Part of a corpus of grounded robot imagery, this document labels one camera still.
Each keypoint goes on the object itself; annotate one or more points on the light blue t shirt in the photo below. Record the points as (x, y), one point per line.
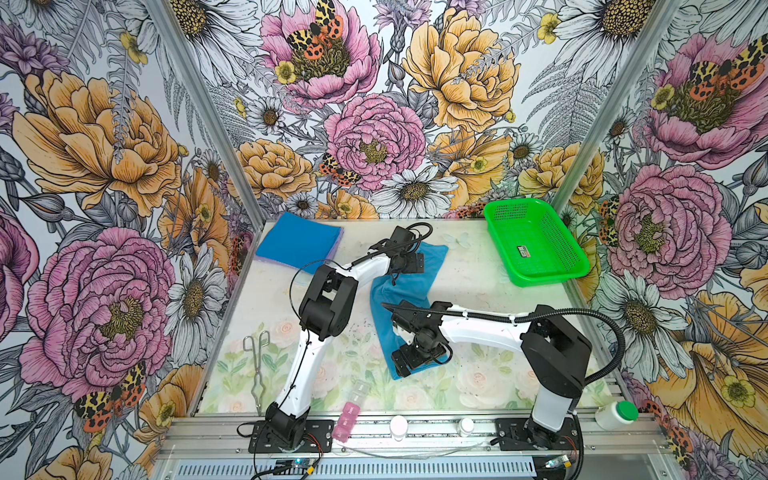
(413, 288)

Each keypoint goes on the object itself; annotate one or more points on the pink clear plastic bottle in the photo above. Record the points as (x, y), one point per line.
(350, 412)

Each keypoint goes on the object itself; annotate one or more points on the left aluminium corner post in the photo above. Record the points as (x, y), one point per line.
(172, 36)

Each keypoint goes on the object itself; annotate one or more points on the aluminium corner post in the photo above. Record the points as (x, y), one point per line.
(650, 36)
(172, 36)

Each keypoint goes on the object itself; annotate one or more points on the folded dark blue t shirt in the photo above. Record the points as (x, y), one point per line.
(293, 223)

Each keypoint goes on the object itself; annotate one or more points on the white bottle cap left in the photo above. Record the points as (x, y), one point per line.
(398, 427)

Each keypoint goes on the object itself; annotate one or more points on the right aluminium corner post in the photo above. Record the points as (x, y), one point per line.
(650, 36)

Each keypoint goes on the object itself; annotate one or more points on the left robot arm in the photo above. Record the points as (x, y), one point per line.
(324, 313)

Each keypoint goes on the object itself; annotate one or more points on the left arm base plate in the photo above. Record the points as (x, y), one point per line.
(317, 438)

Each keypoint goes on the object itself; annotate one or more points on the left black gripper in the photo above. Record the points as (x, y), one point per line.
(412, 264)

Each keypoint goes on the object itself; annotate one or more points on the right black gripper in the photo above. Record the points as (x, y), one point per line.
(411, 360)

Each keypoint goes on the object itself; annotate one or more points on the green plastic basket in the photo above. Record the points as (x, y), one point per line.
(534, 245)

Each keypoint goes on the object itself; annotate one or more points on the white bottle green cap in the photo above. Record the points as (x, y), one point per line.
(616, 415)

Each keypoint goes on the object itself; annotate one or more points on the aluminium front rail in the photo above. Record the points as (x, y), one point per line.
(429, 436)

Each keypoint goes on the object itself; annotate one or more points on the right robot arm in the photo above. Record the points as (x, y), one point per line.
(557, 353)

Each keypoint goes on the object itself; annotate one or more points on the white bottle cap right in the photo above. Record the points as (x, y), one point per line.
(465, 427)

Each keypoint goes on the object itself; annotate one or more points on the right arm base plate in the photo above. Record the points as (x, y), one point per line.
(518, 434)

